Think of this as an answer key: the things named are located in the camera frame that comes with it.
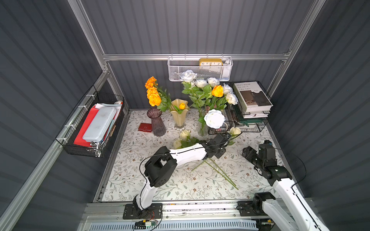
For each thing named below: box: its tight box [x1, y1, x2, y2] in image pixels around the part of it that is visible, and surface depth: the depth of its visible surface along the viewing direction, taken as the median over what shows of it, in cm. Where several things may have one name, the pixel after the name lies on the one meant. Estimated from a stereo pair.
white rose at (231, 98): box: [225, 93, 239, 105], surface depth 78 cm
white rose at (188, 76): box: [179, 69, 199, 99], surface depth 77 cm
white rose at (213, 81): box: [207, 77, 220, 87], surface depth 85 cm
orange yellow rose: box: [146, 86, 159, 98], surface depth 77 cm
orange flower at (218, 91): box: [211, 84, 225, 98], surface depth 72 cm
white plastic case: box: [82, 106, 118, 142], surface depth 71 cm
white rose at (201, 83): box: [195, 78, 209, 89], surface depth 86 cm
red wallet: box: [137, 122, 153, 133], surface depth 107 cm
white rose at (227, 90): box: [223, 82, 234, 96], surface depth 82 cm
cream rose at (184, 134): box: [179, 129, 191, 141], surface depth 103 cm
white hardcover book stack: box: [233, 81, 274, 119], surface depth 96 cm
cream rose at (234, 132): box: [227, 126, 242, 139], surface depth 93 cm
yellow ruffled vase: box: [170, 98, 189, 131], surface depth 98 cm
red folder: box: [73, 105, 100, 147], surface depth 71 cm
